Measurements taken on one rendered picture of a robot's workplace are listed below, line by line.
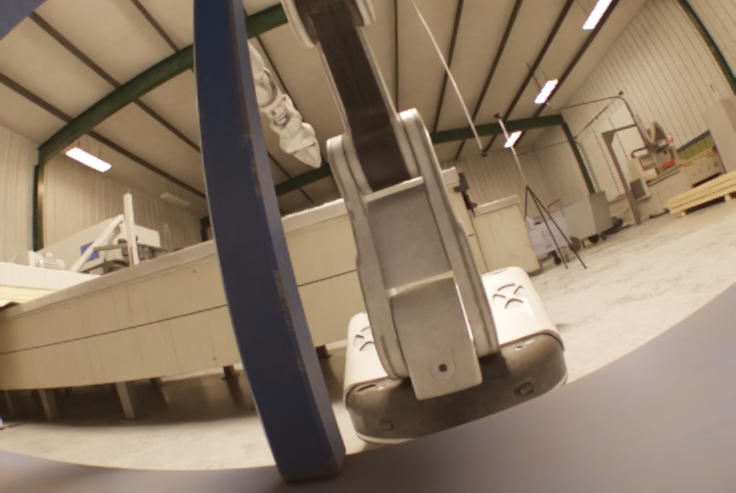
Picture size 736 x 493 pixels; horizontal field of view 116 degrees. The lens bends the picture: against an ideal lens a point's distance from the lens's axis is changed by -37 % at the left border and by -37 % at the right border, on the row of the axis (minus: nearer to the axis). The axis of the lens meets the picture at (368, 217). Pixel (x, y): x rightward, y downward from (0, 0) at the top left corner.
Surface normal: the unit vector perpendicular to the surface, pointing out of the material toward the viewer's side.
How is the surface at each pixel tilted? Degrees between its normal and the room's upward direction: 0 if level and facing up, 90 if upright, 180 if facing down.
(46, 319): 90
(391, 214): 75
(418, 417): 90
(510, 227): 90
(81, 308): 90
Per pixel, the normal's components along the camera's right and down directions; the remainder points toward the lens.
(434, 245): -0.29, -0.39
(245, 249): -0.07, -0.20
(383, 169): 0.03, 0.57
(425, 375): -0.34, -0.11
